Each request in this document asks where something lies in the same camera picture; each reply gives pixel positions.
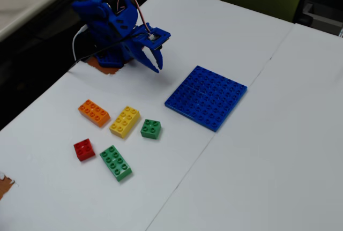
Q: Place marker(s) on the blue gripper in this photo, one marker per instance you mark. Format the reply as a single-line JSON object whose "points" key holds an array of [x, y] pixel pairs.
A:
{"points": [[149, 52]]}

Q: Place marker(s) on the green 2x2 toy block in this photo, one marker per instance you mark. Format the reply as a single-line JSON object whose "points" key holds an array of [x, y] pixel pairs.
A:
{"points": [[150, 129]]}

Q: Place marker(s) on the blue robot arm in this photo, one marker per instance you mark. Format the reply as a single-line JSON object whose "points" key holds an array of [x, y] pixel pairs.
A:
{"points": [[101, 14]]}

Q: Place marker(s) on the yellow 2x4 toy block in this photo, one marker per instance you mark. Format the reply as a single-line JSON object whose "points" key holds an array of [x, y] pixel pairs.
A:
{"points": [[124, 121]]}

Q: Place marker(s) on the orange 2x4 toy block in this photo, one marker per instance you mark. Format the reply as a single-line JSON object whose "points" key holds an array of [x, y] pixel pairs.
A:
{"points": [[93, 113]]}

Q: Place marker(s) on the green 2x4 toy block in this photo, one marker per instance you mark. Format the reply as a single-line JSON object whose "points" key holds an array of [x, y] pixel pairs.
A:
{"points": [[115, 163]]}

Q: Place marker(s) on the red 2x2 toy block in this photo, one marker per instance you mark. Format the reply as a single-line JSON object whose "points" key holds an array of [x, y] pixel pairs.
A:
{"points": [[84, 149]]}

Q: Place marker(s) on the blue 8x8 studded baseplate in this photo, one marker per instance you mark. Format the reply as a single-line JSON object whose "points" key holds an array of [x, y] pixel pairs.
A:
{"points": [[206, 99]]}

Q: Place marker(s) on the grey box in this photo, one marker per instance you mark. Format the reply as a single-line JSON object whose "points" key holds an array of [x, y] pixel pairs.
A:
{"points": [[324, 19]]}

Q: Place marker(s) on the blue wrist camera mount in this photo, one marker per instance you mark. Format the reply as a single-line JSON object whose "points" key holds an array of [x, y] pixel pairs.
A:
{"points": [[164, 34]]}

